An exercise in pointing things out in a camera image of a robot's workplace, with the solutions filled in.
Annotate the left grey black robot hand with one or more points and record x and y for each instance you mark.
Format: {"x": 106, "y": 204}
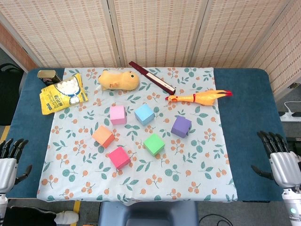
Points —
{"x": 7, "y": 169}

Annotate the magenta foam cube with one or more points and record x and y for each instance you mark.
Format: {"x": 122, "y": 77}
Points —
{"x": 119, "y": 157}

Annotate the purple foam cube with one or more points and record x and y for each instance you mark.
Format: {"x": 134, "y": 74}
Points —
{"x": 180, "y": 126}

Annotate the yellow marshmallow snack bag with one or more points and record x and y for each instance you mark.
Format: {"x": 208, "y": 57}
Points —
{"x": 58, "y": 96}

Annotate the yellow rubber chicken toy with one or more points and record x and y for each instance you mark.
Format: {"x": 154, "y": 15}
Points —
{"x": 204, "y": 97}

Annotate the floral print tablecloth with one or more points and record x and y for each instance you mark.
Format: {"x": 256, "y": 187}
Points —
{"x": 141, "y": 183}

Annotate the light blue foam cube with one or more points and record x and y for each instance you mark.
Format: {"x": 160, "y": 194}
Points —
{"x": 144, "y": 114}

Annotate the white power strip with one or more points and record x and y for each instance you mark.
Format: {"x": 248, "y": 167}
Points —
{"x": 287, "y": 117}

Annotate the light pink foam cube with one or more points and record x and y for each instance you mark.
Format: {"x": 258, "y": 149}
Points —
{"x": 117, "y": 115}

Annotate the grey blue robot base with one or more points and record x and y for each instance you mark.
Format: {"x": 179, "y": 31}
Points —
{"x": 148, "y": 214}

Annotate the blue felt table cover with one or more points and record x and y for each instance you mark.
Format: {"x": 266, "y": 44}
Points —
{"x": 247, "y": 106}

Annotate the black chair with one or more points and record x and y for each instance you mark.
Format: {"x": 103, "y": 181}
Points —
{"x": 9, "y": 94}

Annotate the orange foam cube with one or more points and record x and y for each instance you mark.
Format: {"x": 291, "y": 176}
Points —
{"x": 103, "y": 136}

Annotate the beige woven folding screen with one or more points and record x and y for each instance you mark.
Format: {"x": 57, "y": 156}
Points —
{"x": 152, "y": 30}

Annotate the white shoe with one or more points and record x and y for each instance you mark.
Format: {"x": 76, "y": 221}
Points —
{"x": 67, "y": 217}

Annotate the olive metal tin can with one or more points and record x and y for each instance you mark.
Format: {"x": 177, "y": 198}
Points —
{"x": 48, "y": 76}

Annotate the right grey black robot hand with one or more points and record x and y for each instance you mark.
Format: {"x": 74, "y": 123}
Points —
{"x": 282, "y": 164}

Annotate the yellow plush animal toy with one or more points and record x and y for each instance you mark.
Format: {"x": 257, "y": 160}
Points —
{"x": 120, "y": 80}

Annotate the black trouser leg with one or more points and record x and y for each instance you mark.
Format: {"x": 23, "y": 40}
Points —
{"x": 28, "y": 217}

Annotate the dark red folded fan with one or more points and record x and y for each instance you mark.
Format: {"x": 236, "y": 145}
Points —
{"x": 150, "y": 76}

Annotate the green foam cube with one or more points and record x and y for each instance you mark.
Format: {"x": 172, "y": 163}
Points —
{"x": 153, "y": 144}

